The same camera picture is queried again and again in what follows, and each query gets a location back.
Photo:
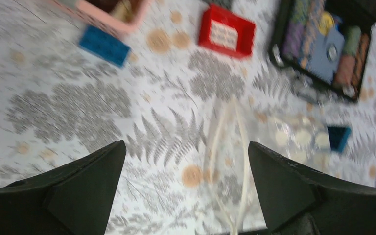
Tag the blue playing card deck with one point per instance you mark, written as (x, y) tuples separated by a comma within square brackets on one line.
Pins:
[(324, 59)]

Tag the blue lego brick near basket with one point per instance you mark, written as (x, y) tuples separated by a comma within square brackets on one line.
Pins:
[(104, 46)]

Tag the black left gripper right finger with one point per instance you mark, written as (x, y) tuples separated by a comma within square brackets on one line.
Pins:
[(296, 199)]

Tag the black poker chip case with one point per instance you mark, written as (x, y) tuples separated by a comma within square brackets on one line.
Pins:
[(293, 39)]

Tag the pink plastic basket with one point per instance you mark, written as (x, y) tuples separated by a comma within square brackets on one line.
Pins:
[(91, 14)]

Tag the red lego brick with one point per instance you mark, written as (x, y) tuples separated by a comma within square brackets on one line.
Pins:
[(226, 33)]

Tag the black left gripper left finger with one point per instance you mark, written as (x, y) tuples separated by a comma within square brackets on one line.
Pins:
[(73, 199)]

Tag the clear zip top bag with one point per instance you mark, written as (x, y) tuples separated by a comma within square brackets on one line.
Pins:
[(240, 146)]

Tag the blue lego brick near case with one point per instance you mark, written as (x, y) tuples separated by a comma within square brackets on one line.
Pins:
[(338, 137)]

